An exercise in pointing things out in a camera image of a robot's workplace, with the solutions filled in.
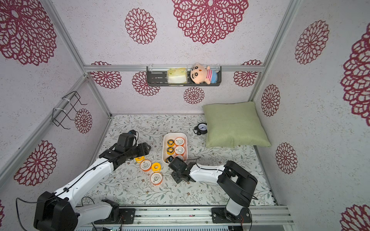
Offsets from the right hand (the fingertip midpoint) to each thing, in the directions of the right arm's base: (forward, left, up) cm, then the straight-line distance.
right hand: (175, 172), depth 89 cm
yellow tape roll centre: (+3, +11, +2) cm, 11 cm away
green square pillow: (+29, -39, +12) cm, 50 cm away
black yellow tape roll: (+15, +5, 0) cm, 16 cm away
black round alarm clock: (+35, -17, +1) cm, 39 cm away
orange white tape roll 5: (+11, -2, 0) cm, 11 cm away
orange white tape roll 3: (+23, -1, 0) cm, 23 cm away
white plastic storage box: (+26, +4, +2) cm, 27 cm away
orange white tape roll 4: (+16, -2, +1) cm, 16 cm away
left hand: (+8, +16, +14) cm, 23 cm away
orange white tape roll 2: (-4, +12, 0) cm, 12 cm away
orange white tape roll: (+4, +19, +1) cm, 20 cm away
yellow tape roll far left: (+7, +24, +2) cm, 25 cm away
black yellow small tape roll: (+21, +5, +1) cm, 22 cm away
